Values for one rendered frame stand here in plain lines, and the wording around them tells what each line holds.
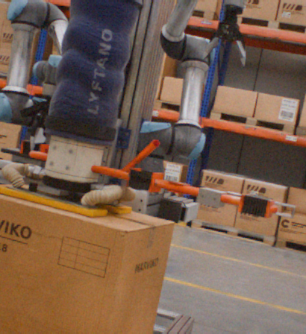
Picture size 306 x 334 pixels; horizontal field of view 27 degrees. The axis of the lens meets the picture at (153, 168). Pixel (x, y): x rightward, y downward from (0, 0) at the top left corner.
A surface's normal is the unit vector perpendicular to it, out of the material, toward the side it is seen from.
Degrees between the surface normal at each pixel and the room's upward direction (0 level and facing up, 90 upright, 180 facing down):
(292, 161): 90
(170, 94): 90
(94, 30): 77
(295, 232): 91
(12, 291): 90
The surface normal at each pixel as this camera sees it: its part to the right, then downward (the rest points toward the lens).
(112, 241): -0.35, -0.02
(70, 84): -0.36, -0.32
